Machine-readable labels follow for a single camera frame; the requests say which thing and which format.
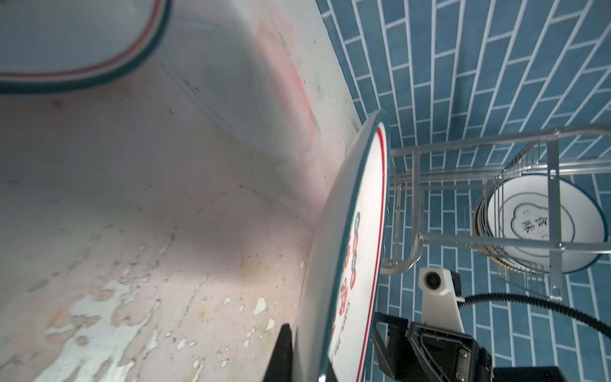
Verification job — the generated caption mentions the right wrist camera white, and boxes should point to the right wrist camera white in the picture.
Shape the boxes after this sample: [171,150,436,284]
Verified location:
[418,267,465,334]

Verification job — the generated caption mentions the black corrugated right cable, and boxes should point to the black corrugated right cable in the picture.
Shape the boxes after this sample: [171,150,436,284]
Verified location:
[457,292,611,341]

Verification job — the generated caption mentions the stainless steel dish rack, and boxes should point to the stainless steel dish rack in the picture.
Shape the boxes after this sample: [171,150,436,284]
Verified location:
[380,124,610,301]

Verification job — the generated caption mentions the white plate red characters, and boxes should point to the white plate red characters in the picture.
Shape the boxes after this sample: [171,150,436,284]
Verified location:
[292,111,389,381]
[1,1,173,95]

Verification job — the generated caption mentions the white plate ring pattern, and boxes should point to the white plate ring pattern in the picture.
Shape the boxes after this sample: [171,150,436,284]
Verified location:
[484,175,608,274]

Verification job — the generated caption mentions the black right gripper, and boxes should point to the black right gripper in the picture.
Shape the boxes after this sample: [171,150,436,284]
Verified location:
[371,312,566,382]

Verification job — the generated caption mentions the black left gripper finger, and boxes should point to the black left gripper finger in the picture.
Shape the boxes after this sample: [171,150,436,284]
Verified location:
[262,323,294,382]

